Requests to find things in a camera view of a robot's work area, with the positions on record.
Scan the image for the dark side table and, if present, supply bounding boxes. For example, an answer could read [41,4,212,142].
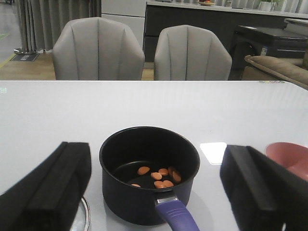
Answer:
[229,18,308,71]

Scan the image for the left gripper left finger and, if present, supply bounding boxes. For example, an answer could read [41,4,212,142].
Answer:
[0,142,91,231]

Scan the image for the grey curtain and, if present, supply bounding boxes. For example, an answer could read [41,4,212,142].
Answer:
[14,0,102,54]

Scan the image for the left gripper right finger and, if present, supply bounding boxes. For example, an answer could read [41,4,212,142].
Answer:
[220,145,308,231]

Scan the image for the grey upholstered chair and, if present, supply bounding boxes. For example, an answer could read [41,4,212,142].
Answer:
[154,25,232,81]
[52,17,144,81]

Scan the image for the glass lid with blue knob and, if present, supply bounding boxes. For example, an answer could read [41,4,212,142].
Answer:
[70,197,91,231]

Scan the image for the orange ham slices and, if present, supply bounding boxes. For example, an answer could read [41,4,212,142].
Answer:
[129,166,182,189]

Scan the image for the left grey upholstered chair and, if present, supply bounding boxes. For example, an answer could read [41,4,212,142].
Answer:
[52,17,144,81]

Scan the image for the white cabinet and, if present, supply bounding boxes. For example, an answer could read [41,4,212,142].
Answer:
[102,0,146,48]

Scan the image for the pink plastic bowl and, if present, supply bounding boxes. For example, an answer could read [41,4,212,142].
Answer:
[265,142,308,181]

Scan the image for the right grey upholstered chair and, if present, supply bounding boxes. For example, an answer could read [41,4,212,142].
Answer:
[154,25,232,81]

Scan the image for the dark blue cooking pot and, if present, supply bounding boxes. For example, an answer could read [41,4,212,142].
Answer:
[99,127,200,231]

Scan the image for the dark counter with white top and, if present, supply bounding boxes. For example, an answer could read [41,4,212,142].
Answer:
[143,0,308,62]

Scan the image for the fruit bowl on counter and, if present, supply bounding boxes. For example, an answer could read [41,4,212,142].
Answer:
[197,0,215,6]

